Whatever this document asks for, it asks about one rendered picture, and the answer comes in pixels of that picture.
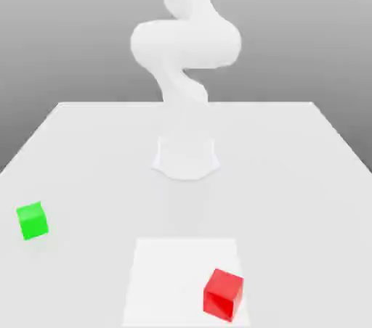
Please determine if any small red cube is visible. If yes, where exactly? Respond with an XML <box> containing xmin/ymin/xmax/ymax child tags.
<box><xmin>202</xmin><ymin>268</ymin><xmax>245</xmax><ymax>323</ymax></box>

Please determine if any small green cube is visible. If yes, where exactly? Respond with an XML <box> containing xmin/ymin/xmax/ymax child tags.
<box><xmin>15</xmin><ymin>200</ymin><xmax>49</xmax><ymax>242</ymax></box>

